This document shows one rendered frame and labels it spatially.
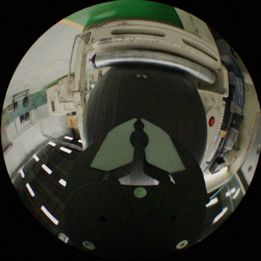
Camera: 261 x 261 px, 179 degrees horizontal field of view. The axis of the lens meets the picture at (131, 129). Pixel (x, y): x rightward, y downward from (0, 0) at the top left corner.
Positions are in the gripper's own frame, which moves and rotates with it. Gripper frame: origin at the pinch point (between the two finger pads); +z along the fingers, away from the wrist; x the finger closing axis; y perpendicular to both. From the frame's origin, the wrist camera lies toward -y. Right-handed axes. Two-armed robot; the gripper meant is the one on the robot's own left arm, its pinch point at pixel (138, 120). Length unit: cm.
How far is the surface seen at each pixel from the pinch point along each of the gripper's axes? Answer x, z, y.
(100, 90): -6.8, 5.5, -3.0
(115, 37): -5.0, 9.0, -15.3
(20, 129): -1099, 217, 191
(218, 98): 34.6, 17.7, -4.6
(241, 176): 62, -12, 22
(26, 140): -1094, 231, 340
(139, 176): 0.8, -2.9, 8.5
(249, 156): 62, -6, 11
